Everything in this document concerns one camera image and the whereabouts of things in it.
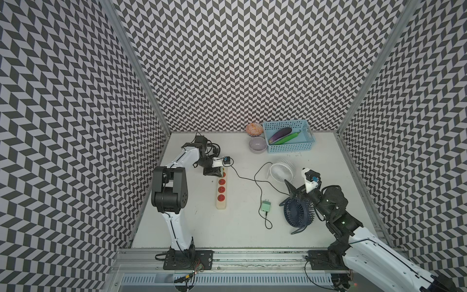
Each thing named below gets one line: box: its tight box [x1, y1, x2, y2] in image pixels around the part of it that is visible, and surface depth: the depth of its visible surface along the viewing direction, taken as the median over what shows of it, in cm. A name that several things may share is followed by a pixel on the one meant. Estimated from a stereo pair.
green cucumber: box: [273, 129, 302, 145], surface depth 113 cm
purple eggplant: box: [268, 127, 293, 145], surface depth 114 cm
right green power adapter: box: [261, 198, 272, 212], surface depth 89 cm
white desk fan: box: [266, 156, 297, 184], surface depth 93 cm
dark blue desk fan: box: [279, 197, 315, 235], surface depth 80 cm
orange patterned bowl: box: [245, 122, 264, 137], surface depth 121 cm
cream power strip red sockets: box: [215, 167, 227, 210], surface depth 91 cm
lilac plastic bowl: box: [248, 136, 268, 154], surface depth 109 cm
